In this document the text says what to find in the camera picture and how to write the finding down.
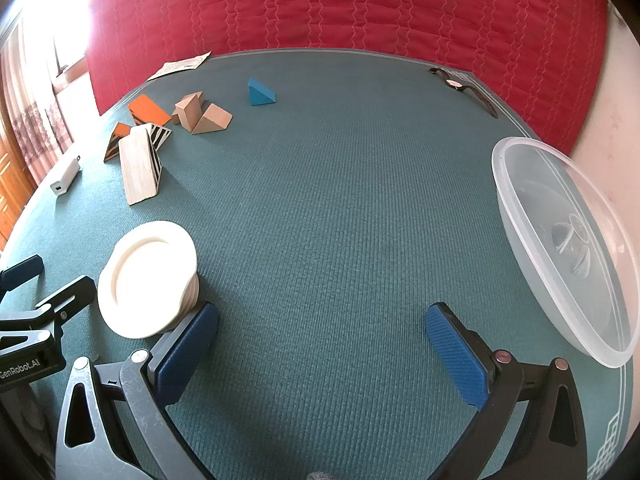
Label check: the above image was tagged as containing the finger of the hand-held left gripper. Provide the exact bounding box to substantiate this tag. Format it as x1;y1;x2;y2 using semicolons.
0;255;44;291
0;276;97;336

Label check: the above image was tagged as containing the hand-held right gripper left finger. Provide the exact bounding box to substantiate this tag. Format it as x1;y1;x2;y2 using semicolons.
55;302;221;480

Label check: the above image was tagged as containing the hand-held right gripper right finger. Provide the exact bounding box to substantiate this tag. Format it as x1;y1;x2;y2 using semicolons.
425;302;590;480

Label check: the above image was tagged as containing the whitewashed wooden wedge block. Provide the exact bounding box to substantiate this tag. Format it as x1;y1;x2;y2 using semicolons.
118;127;164;206

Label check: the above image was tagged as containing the brown wooden wedge block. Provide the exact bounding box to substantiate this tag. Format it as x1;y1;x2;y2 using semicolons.
172;91;203;135

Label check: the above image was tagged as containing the blue wedge block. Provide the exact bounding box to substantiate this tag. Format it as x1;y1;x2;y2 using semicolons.
248;78;277;106

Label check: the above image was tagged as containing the white plastic plate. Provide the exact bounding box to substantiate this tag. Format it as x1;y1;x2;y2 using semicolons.
97;221;202;339

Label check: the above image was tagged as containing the wooden cabinet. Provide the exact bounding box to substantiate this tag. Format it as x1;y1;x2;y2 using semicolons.
0;125;37;248

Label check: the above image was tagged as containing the white power adapter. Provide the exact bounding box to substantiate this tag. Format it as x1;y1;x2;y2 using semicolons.
50;155;82;196

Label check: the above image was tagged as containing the clear plastic basin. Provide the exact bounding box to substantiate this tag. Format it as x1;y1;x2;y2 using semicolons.
491;136;640;370

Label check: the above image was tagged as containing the orange black-striped wedge block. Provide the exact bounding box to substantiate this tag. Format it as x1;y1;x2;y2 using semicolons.
103;122;132;163
128;95;172;148

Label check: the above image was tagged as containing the patterned curtain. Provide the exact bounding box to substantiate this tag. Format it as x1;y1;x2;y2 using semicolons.
0;25;76;186

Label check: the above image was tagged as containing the teal mat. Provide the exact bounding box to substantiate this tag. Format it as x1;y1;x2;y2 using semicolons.
0;49;631;480

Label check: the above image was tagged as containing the light wooden triangle block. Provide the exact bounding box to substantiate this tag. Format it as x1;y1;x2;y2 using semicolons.
191;103;234;136

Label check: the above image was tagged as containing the window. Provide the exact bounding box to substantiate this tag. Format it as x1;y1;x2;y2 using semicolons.
50;0;93;78

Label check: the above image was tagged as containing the printed paper leaflet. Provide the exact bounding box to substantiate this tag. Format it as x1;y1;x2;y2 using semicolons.
146;51;212;82

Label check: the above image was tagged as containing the red quilted blanket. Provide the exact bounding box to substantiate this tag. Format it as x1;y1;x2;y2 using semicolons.
85;0;623;153

